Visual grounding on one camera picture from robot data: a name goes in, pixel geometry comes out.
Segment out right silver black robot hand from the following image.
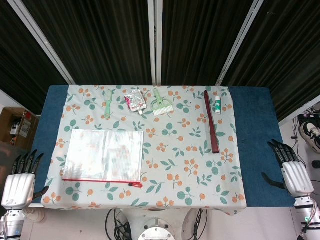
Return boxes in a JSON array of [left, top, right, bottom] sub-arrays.
[[261, 139, 315, 201]]

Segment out white green glue stick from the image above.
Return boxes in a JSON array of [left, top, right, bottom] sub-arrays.
[[214, 94, 223, 116]]

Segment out floral print tablecloth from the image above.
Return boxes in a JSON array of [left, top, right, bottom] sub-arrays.
[[41, 84, 248, 216]]

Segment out black white sneaker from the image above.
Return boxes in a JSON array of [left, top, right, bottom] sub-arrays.
[[299, 121, 320, 154]]

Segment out brown cardboard box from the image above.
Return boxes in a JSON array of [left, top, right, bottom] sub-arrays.
[[0, 107, 40, 151]]

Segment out white frame post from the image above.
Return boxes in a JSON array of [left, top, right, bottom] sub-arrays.
[[215, 0, 266, 86], [6, 0, 76, 86], [147, 0, 164, 86]]

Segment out black floor cables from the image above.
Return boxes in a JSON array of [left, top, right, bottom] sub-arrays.
[[290, 106, 320, 181]]

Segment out black pleated curtain panel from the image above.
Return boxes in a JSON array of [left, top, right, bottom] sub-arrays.
[[221, 0, 320, 123], [0, 0, 69, 115], [21, 0, 154, 86], [161, 0, 251, 86]]

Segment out blue table cover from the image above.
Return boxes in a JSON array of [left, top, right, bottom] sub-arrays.
[[16, 84, 296, 208]]

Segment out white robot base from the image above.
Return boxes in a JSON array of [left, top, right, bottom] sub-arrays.
[[123, 207, 199, 240]]

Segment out black cable bundle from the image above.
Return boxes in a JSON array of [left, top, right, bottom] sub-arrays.
[[194, 208, 210, 240], [104, 208, 133, 240]]

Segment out silver foil spout pouch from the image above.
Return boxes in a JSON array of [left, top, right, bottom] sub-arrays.
[[124, 89, 147, 116]]

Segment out green brush white bristles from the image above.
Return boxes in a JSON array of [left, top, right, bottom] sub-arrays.
[[151, 88, 175, 117]]

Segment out clear zip pouch red zipper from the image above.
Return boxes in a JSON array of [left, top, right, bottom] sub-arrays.
[[60, 129, 145, 189]]

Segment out green plastic comb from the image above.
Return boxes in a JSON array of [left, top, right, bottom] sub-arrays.
[[103, 89, 115, 120]]

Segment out long dark red stick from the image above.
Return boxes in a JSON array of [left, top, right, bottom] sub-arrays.
[[203, 90, 221, 155]]

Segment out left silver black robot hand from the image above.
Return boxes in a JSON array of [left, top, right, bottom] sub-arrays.
[[0, 149, 50, 210]]

